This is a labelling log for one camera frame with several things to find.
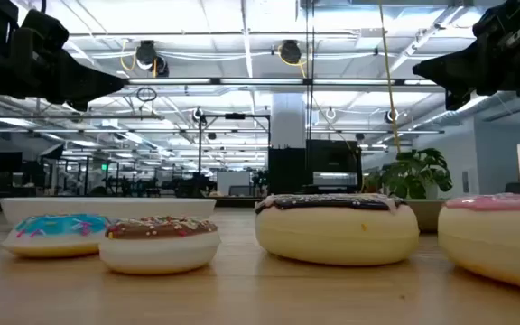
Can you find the white round plate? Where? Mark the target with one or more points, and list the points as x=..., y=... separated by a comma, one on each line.
x=106, y=207

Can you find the large chocolate frosted donut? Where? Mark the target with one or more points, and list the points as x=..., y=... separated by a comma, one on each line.
x=337, y=234

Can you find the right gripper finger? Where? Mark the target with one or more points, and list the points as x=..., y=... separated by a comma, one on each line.
x=458, y=70
x=456, y=99

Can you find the small chocolate sprinkled donut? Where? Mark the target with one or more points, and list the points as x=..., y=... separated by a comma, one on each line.
x=160, y=253

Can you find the black computer case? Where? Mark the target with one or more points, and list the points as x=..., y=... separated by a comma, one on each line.
x=332, y=158

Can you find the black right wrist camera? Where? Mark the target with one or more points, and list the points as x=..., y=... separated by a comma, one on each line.
x=497, y=20

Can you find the black metal gantry frame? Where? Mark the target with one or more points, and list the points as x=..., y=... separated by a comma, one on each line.
x=235, y=116

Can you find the large pink frosted donut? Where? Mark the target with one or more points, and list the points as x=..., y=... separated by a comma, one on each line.
x=499, y=239

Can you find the black monitor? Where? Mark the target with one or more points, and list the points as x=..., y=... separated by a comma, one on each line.
x=6, y=162

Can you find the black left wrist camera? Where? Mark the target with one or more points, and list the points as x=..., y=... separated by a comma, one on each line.
x=43, y=31

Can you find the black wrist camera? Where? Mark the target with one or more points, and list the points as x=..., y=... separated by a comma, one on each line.
x=43, y=31
x=497, y=20

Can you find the green potted plant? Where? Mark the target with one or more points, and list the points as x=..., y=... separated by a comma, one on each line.
x=413, y=173

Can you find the black cabinet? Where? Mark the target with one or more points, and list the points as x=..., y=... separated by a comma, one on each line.
x=287, y=171

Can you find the small blue frosted donut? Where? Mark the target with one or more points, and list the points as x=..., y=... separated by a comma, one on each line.
x=52, y=225

